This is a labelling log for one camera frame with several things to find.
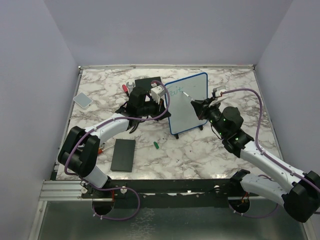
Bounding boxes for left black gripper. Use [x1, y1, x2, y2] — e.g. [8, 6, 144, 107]
[138, 95, 171, 122]

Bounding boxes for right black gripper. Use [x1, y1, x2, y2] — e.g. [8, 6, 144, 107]
[193, 96, 227, 137]

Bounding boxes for green whiteboard marker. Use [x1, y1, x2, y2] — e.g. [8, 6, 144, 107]
[182, 91, 193, 101]

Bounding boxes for blue framed whiteboard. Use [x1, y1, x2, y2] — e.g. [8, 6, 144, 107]
[165, 72, 208, 139]

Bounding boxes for green marker cap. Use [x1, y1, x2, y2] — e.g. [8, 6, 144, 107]
[153, 141, 160, 150]

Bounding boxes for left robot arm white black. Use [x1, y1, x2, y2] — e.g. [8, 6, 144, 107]
[57, 80, 171, 198]

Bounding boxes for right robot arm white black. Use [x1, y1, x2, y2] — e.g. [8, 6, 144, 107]
[190, 98, 320, 223]

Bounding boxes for silver wrench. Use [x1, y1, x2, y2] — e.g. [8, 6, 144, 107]
[126, 82, 135, 92]

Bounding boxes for black rectangular box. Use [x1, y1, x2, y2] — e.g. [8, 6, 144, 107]
[110, 139, 136, 173]

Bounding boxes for white square device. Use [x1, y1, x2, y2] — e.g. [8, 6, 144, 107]
[73, 92, 93, 110]

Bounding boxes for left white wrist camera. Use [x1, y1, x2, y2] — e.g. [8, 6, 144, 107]
[150, 83, 166, 104]

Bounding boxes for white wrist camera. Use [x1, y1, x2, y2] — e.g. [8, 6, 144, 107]
[212, 86, 226, 99]
[150, 83, 166, 104]

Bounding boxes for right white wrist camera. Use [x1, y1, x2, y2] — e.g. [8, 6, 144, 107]
[212, 86, 226, 99]

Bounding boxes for black handled pliers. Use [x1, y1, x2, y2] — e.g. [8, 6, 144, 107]
[115, 106, 142, 134]

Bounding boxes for black network switch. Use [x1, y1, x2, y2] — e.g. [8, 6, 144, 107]
[134, 76, 162, 91]

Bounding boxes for red handled screwdriver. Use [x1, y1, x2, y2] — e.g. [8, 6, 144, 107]
[121, 84, 130, 97]

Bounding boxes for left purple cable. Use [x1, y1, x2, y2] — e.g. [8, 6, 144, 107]
[64, 79, 172, 176]

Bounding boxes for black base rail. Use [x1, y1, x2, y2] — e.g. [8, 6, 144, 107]
[49, 171, 253, 210]

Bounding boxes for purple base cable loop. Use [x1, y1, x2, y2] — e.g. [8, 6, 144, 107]
[91, 186, 142, 222]

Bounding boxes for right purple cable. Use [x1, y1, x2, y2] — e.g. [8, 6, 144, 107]
[221, 88, 320, 193]

